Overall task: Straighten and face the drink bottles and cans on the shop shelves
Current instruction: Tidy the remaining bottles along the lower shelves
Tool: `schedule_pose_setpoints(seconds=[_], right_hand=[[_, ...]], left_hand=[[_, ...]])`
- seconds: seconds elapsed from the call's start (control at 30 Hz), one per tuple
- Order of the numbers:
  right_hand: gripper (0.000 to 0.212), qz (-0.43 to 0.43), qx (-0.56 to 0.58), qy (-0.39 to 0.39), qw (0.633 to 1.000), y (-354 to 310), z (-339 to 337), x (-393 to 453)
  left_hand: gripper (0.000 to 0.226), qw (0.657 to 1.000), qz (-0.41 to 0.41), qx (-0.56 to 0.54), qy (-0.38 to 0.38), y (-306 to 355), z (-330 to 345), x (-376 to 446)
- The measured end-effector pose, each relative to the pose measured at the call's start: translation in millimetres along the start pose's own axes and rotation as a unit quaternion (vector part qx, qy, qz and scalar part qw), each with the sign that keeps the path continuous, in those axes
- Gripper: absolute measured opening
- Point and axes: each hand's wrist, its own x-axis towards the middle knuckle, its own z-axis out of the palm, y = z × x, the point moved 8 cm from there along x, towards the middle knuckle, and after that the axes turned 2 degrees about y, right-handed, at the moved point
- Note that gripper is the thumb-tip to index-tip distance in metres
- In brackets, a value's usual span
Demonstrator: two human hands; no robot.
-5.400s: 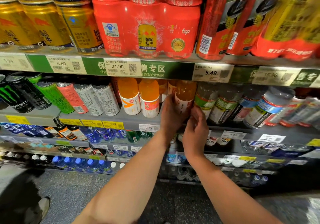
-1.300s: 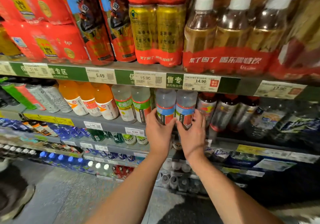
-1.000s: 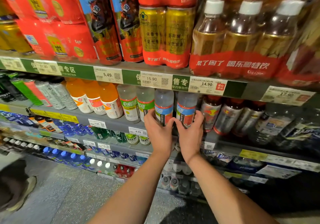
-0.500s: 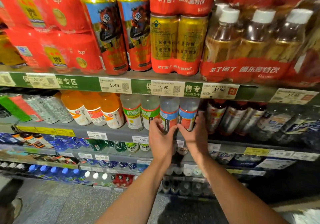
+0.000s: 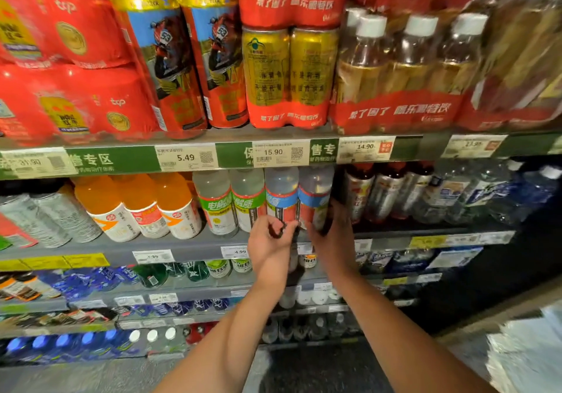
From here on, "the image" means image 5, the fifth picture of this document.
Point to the person's left hand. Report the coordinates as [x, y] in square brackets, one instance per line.
[263, 254]

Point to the tall can motorcycle print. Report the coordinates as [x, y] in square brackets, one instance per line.
[167, 68]
[221, 59]

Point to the yellow price tag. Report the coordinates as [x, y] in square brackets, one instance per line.
[426, 242]

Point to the person's left forearm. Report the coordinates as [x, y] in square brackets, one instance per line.
[228, 340]

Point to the row of small clear bottles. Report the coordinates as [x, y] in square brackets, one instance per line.
[307, 329]

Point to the row of green bottles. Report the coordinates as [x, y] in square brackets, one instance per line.
[175, 272]

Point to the red wrapped can multipack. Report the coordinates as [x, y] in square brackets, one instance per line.
[70, 15]
[74, 103]

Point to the silver drink can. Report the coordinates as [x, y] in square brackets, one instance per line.
[30, 223]
[70, 212]

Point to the large wrapped bottle multipack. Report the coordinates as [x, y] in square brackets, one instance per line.
[518, 54]

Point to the green shelf label strip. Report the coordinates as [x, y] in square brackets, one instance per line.
[114, 161]

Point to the person's right thumb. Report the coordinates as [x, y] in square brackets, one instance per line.
[315, 231]

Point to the orange drink bottle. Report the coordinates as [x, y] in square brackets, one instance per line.
[103, 208]
[142, 204]
[178, 206]

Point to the small white price tag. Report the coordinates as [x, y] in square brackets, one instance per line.
[153, 256]
[235, 252]

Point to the yellow price tag strip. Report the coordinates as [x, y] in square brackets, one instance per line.
[57, 262]

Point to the clear bottle green label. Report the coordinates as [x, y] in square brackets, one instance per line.
[248, 197]
[217, 204]

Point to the person's right forearm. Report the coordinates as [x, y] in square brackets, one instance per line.
[395, 340]

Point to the clear bottle blue red label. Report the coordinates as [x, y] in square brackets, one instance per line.
[281, 190]
[314, 190]

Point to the row of blue wrapped bottles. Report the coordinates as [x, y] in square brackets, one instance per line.
[83, 278]

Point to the grey metal store shelf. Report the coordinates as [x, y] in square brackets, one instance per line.
[193, 245]

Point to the person's right hand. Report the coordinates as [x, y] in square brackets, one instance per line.
[336, 248]

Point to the brown drink bottle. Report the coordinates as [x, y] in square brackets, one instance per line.
[384, 190]
[358, 193]
[410, 188]

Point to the white cap bottle multipack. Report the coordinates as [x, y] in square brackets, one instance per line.
[395, 85]

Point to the person's left thumb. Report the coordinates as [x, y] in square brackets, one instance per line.
[291, 230]

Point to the small black object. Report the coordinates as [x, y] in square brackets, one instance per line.
[277, 231]

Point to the row of blue cap bottles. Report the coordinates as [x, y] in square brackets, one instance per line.
[66, 346]

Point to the clear water bottle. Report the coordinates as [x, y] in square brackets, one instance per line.
[527, 195]
[481, 190]
[441, 193]

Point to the clear plastic wrapped goods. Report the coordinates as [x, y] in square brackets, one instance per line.
[527, 353]

